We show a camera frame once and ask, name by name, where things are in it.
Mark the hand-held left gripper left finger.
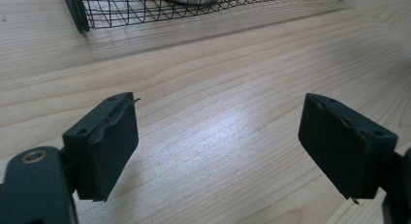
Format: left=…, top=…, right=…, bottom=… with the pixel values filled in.
left=61, top=91, right=142, bottom=203

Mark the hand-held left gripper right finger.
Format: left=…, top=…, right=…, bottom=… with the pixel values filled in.
left=298, top=92, right=399, bottom=205

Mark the black wire mesh basket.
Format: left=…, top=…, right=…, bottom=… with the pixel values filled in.
left=61, top=0, right=350, bottom=34

